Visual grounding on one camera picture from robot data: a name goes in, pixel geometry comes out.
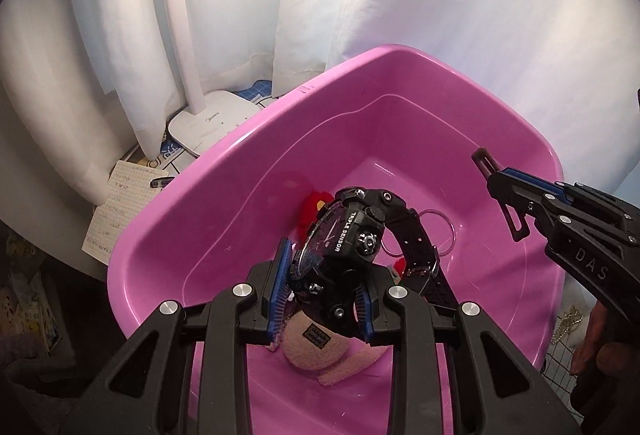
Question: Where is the white black grid tablecloth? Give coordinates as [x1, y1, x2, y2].
[122, 80, 278, 176]

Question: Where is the person's right hand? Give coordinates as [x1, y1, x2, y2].
[570, 302, 637, 377]

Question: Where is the beige fuzzy round pouch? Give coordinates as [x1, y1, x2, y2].
[280, 311, 349, 371]

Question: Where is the pink plastic tub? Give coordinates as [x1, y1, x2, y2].
[106, 44, 566, 435]

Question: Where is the black wrist watch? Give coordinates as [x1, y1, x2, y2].
[288, 187, 458, 342]

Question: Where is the black pen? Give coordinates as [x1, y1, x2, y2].
[150, 176, 175, 189]

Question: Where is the brown hair clip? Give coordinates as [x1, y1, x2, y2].
[472, 148, 530, 242]

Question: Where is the handwritten paper note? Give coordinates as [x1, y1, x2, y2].
[82, 161, 169, 265]

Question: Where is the pink strawberry plush headband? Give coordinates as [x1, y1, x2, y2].
[292, 195, 386, 386]

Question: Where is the white curtain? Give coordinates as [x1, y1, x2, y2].
[1, 0, 639, 204]

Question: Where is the small silver bangle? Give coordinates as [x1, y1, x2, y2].
[381, 233, 404, 259]

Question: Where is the white desk lamp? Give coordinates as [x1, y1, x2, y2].
[150, 0, 262, 156]

